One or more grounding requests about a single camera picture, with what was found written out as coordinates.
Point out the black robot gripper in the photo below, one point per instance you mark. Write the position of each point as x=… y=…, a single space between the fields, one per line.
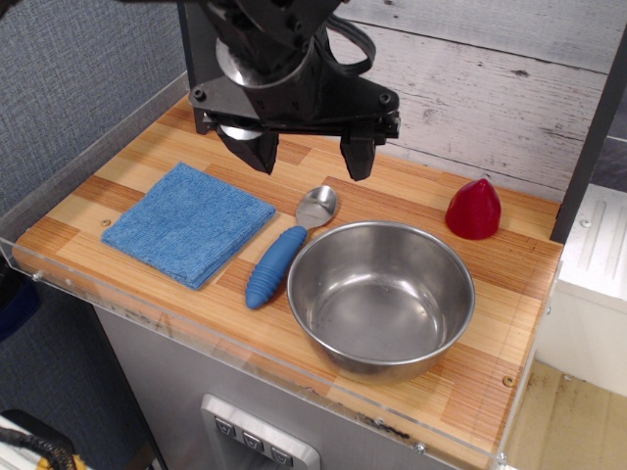
x=252 y=81

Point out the silver metal bowl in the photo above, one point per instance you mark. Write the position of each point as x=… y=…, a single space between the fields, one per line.
x=381 y=301

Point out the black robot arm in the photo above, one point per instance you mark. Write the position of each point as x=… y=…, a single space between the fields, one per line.
x=271 y=11

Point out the blue folded cloth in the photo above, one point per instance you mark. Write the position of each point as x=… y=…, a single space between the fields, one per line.
x=188 y=225

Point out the red cone-shaped toy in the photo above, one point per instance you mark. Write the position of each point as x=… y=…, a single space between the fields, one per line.
x=474 y=212

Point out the silver button control panel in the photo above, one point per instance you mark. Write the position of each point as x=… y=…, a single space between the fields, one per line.
x=244 y=441

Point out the clear acrylic table guard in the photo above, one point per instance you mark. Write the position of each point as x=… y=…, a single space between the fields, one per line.
x=192 y=356

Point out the white plastic cabinet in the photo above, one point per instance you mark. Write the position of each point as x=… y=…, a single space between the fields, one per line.
x=583 y=333

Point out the yellow black object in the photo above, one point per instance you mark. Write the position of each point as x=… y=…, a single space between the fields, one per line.
x=51 y=456

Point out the spoon with blue handle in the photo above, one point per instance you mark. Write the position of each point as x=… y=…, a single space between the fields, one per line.
x=315 y=209

